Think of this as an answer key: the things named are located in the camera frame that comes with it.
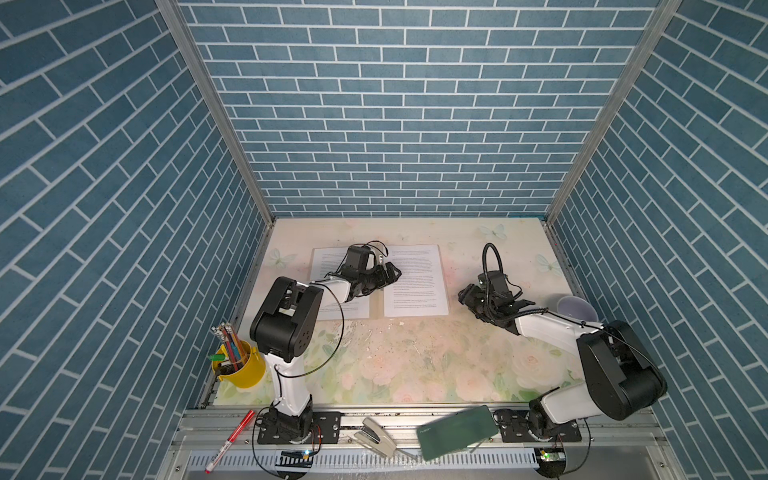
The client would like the text printed paper sheet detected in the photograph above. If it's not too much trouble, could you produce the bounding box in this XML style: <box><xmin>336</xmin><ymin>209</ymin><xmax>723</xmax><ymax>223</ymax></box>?
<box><xmin>310</xmin><ymin>247</ymin><xmax>371</xmax><ymax>321</ymax></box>

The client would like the small-text printed paper sheet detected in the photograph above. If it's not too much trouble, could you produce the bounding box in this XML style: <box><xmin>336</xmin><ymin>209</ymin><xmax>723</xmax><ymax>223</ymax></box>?
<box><xmin>383</xmin><ymin>244</ymin><xmax>449</xmax><ymax>318</ymax></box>

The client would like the beige cardboard file folder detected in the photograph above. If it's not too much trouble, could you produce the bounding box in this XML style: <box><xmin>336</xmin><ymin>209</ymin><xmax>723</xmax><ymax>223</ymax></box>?
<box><xmin>366</xmin><ymin>288</ymin><xmax>391</xmax><ymax>319</ymax></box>

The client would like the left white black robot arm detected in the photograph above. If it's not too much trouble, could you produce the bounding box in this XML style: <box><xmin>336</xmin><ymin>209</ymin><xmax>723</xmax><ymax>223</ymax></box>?
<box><xmin>249</xmin><ymin>240</ymin><xmax>402</xmax><ymax>444</ymax></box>

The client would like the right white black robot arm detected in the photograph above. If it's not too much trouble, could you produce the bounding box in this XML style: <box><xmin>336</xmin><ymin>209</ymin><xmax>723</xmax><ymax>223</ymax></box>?
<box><xmin>458</xmin><ymin>270</ymin><xmax>668</xmax><ymax>441</ymax></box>

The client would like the lavender ceramic cup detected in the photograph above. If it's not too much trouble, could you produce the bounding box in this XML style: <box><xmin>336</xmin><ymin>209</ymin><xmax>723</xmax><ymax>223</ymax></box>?
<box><xmin>557</xmin><ymin>296</ymin><xmax>599</xmax><ymax>322</ymax></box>

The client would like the green notebook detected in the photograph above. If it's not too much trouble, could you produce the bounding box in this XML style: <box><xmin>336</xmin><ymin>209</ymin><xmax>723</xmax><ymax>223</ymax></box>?
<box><xmin>416</xmin><ymin>405</ymin><xmax>499</xmax><ymax>461</ymax></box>

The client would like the coloured pencils bundle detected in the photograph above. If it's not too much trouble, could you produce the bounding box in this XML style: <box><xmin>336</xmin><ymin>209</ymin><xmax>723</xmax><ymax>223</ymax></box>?
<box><xmin>210</xmin><ymin>322</ymin><xmax>249</xmax><ymax>371</ymax></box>

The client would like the yellow pen holder cup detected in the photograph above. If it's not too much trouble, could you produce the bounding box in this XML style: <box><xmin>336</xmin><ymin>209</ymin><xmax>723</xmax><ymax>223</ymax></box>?
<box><xmin>211</xmin><ymin>341</ymin><xmax>266</xmax><ymax>389</ymax></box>

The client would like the grey stapler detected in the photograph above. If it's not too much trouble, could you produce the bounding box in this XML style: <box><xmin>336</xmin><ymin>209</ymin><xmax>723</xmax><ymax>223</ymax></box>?
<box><xmin>353</xmin><ymin>417</ymin><xmax>397</xmax><ymax>458</ymax></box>

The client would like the right controller board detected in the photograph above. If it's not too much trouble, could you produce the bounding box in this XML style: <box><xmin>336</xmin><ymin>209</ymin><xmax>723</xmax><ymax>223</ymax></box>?
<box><xmin>534</xmin><ymin>448</ymin><xmax>567</xmax><ymax>479</ymax></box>

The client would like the controller board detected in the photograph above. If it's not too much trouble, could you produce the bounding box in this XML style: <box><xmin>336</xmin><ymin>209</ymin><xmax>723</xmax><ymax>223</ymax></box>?
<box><xmin>274</xmin><ymin>450</ymin><xmax>315</xmax><ymax>479</ymax></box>
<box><xmin>534</xmin><ymin>448</ymin><xmax>567</xmax><ymax>479</ymax></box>

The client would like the red white marker pen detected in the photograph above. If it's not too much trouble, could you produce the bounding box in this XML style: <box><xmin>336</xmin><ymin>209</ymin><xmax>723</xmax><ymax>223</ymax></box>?
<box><xmin>204</xmin><ymin>410</ymin><xmax>256</xmax><ymax>474</ymax></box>

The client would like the left controller board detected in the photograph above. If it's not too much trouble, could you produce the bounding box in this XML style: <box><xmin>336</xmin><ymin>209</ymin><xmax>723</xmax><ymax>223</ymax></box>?
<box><xmin>274</xmin><ymin>450</ymin><xmax>315</xmax><ymax>479</ymax></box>

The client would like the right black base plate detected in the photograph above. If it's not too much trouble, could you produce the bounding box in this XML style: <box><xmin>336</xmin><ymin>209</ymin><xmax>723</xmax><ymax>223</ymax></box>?
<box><xmin>493</xmin><ymin>409</ymin><xmax>582</xmax><ymax>443</ymax></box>

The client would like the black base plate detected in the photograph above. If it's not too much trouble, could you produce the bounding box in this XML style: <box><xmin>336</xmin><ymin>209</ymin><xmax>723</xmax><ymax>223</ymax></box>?
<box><xmin>256</xmin><ymin>411</ymin><xmax>341</xmax><ymax>445</ymax></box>
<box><xmin>493</xmin><ymin>409</ymin><xmax>582</xmax><ymax>443</ymax></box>

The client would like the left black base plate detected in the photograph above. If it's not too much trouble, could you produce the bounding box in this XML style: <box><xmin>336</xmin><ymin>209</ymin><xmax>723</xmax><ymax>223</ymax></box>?
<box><xmin>256</xmin><ymin>411</ymin><xmax>341</xmax><ymax>445</ymax></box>

